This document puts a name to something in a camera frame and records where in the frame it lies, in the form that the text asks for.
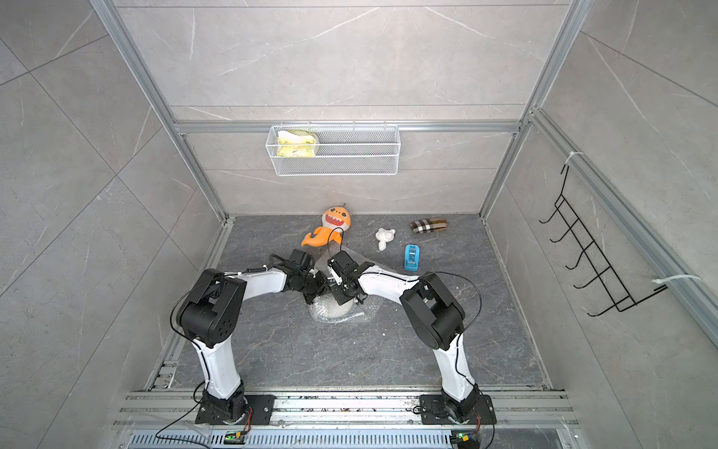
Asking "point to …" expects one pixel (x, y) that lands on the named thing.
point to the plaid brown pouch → (429, 225)
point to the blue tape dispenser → (412, 257)
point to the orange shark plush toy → (335, 220)
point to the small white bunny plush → (383, 236)
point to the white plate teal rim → (326, 306)
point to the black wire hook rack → (622, 299)
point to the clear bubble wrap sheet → (359, 313)
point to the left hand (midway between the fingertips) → (341, 289)
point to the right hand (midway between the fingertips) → (343, 292)
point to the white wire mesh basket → (342, 151)
